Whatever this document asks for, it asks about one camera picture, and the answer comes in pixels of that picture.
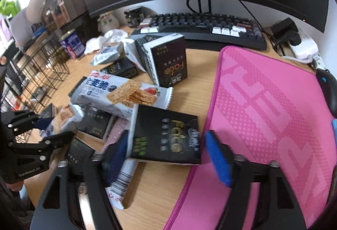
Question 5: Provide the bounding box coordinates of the white crumpled cloth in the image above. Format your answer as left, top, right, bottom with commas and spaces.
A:
84, 29, 128, 55

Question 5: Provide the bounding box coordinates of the black monitor cable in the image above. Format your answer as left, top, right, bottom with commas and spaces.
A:
238, 0, 280, 44

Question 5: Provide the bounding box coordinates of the black mechanical keyboard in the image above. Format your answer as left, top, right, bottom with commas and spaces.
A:
130, 13, 267, 51

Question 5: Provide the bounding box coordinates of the black Face tissue pack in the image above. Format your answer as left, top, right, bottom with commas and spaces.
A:
100, 58, 138, 79
143, 33, 188, 88
127, 104, 201, 165
78, 106, 117, 142

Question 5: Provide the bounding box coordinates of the black power adapter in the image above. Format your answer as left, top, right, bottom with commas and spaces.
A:
271, 17, 302, 46

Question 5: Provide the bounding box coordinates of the blue tin can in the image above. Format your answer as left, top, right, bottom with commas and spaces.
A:
59, 29, 85, 60

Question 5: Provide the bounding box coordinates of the white round fan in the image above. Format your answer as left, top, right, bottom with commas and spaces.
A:
26, 0, 55, 24

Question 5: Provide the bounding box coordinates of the dark acrylic storage cabinet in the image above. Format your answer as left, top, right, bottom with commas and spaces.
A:
41, 0, 87, 34

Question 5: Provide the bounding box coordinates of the black computer mouse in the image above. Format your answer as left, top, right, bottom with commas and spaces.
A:
316, 68, 337, 118

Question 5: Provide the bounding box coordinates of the white sachet packet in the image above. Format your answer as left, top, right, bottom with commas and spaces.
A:
122, 38, 147, 72

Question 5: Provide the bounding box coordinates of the pink mouse pad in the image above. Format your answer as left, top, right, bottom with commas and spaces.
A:
163, 45, 337, 230

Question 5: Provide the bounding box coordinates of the Aji cracker snack packet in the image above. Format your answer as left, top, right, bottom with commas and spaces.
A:
70, 70, 173, 119

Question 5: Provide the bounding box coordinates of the white red stick packet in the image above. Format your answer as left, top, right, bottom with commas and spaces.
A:
101, 118, 138, 210

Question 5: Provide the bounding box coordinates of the person left hand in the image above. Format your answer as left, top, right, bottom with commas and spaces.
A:
6, 180, 24, 192

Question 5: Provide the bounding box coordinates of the white power strip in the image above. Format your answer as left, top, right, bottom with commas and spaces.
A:
284, 28, 319, 64

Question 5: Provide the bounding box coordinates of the black wire basket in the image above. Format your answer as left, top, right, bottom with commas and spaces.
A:
0, 35, 71, 141

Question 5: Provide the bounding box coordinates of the white blue snack packet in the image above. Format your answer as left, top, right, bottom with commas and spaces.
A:
40, 103, 84, 138
90, 42, 124, 66

